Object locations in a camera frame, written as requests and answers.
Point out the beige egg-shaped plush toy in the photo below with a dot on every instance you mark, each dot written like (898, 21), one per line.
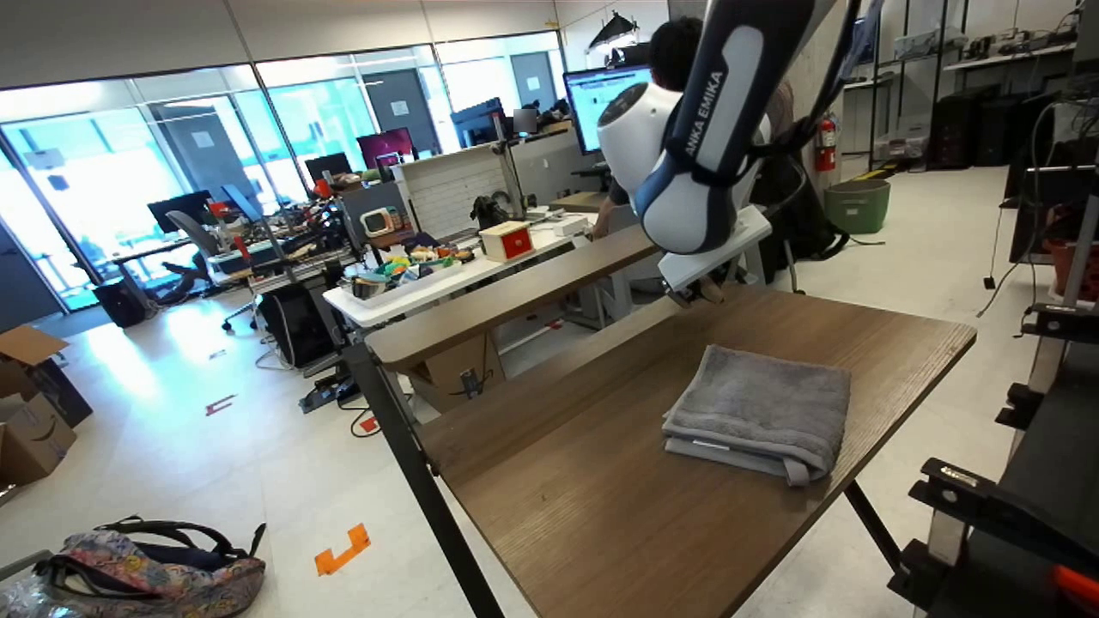
(709, 293)

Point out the grey cloth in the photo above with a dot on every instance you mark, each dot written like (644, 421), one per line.
(760, 414)

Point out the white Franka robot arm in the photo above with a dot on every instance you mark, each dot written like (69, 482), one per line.
(709, 125)

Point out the colourful toy pile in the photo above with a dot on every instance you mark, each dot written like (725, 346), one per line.
(422, 263)

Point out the long wooden side table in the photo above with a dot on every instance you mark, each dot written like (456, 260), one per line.
(538, 286)

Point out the small red box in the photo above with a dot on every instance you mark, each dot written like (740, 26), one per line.
(509, 243)

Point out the cardboard box under desk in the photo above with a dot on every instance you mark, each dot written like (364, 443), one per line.
(456, 372)

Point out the white desk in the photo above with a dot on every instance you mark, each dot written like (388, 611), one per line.
(435, 293)

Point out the black desktop device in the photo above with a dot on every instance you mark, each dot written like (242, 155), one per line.
(491, 207)

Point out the white partition panel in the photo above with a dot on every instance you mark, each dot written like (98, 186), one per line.
(451, 190)

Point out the blue screen monitor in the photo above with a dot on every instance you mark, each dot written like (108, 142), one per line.
(474, 123)

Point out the lit computer monitor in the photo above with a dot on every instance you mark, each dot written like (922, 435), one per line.
(583, 107)

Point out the grey plastic chair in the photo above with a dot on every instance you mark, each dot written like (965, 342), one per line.
(756, 255)

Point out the magenta screen monitor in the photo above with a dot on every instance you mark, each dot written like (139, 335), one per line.
(387, 148)

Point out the black backpack under desk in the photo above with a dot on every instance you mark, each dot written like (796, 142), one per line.
(300, 327)

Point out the standing person in dark clothes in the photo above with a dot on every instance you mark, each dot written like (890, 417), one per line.
(790, 173)

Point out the black bag beside chair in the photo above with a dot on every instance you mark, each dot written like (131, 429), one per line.
(820, 237)

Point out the red fire extinguisher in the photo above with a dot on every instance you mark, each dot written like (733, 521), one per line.
(826, 142)

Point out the green plastic bin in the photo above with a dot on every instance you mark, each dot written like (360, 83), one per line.
(856, 207)

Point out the black office chair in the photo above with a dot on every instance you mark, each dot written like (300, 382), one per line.
(189, 228)

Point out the metal table leg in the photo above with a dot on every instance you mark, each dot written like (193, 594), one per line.
(875, 527)

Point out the black waste bin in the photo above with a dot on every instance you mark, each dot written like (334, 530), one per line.
(116, 303)

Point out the colourful patterned backpack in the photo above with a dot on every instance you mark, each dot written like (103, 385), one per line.
(150, 577)

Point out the metal storage shelf rack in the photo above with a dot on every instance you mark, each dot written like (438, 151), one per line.
(982, 55)

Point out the brown cardboard box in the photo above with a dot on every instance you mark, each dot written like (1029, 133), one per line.
(28, 449)
(28, 362)

